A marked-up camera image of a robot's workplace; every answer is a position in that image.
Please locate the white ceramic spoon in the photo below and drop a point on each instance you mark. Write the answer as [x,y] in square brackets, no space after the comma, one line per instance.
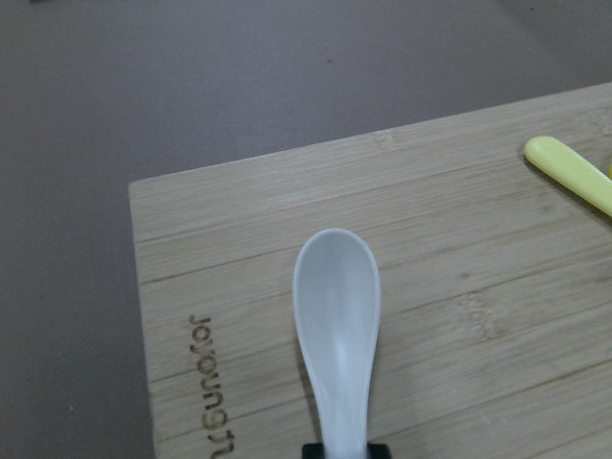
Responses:
[337,305]

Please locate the yellow plastic knife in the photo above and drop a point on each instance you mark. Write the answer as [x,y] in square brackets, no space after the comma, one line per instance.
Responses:
[570,169]

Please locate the bamboo cutting board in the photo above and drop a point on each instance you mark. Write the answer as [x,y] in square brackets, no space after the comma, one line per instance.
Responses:
[495,337]

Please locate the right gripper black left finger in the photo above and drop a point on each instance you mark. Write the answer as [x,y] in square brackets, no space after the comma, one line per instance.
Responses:
[313,451]

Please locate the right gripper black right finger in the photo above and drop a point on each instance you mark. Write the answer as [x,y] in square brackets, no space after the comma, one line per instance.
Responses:
[378,451]

